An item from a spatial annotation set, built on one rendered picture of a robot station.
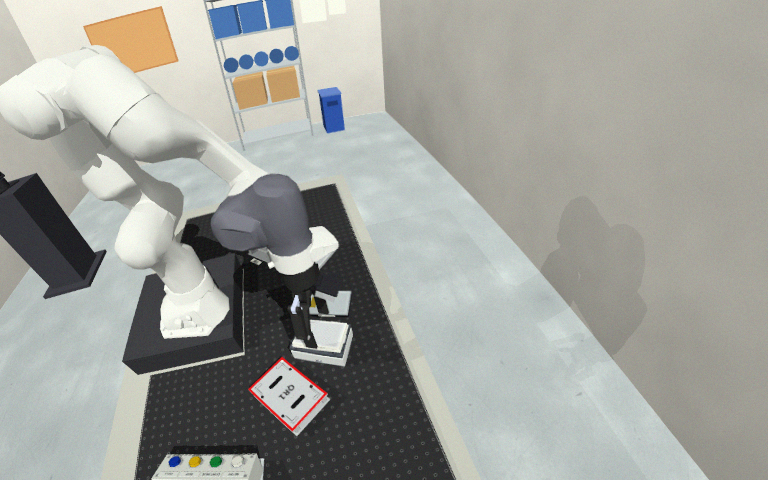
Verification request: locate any white operator button panel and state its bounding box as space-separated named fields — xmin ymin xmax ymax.
xmin=151 ymin=454 xmax=264 ymax=480

